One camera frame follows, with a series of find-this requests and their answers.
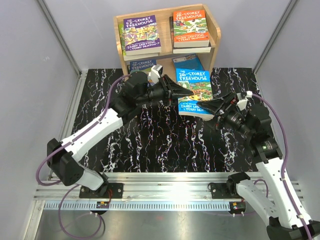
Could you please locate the wooden two-tier shelf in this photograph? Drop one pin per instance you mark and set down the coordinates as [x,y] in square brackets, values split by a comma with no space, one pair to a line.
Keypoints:
[165,56]

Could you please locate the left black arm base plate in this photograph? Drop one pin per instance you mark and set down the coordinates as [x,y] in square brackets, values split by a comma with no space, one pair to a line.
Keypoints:
[112,190]

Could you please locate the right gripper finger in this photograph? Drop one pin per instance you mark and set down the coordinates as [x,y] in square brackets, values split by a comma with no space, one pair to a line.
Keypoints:
[221,101]
[216,108]

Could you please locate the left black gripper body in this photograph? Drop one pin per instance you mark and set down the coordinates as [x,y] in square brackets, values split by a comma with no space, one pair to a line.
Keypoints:
[166,93]

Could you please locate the aluminium rail frame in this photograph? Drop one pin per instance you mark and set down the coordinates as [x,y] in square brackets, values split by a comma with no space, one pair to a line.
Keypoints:
[141,190]

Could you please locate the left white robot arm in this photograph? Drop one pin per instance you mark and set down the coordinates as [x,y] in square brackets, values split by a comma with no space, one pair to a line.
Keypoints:
[63,157]

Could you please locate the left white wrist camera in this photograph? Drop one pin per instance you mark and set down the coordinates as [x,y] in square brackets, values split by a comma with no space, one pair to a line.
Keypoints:
[155,73]

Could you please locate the orange 78-Storey Treehouse book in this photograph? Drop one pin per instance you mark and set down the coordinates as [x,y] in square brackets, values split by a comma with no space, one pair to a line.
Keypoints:
[190,29]

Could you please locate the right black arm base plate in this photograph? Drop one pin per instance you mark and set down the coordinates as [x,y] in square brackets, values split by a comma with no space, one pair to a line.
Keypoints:
[217,191]

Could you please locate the black marble pattern mat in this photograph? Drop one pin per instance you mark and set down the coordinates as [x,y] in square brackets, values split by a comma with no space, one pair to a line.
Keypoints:
[159,140]

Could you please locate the purple 52-Storey Treehouse book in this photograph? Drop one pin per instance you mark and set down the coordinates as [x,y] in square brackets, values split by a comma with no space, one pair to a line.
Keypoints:
[141,35]

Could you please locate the blue Storey Treehouse book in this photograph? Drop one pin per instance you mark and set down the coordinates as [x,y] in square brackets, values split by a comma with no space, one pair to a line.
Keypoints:
[197,81]

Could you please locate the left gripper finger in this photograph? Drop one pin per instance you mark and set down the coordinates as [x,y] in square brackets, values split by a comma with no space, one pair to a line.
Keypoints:
[173,86]
[181,93]

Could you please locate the light blue paperback book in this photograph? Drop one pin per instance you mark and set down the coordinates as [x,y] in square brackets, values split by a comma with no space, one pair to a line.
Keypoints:
[190,62]

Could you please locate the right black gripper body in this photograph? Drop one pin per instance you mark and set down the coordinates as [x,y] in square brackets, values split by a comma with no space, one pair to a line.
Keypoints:
[230,118]

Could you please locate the dark blue 91-Storey Treehouse book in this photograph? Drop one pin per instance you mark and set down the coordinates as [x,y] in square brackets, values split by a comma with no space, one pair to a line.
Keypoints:
[142,65]

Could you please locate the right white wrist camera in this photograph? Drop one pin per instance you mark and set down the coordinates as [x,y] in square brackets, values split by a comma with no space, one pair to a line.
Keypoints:
[242,99]

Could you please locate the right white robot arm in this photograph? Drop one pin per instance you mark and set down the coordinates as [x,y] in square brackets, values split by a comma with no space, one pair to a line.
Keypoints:
[248,114]

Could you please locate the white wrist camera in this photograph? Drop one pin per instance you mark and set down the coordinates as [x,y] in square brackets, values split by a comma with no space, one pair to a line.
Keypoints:
[155,73]
[242,99]

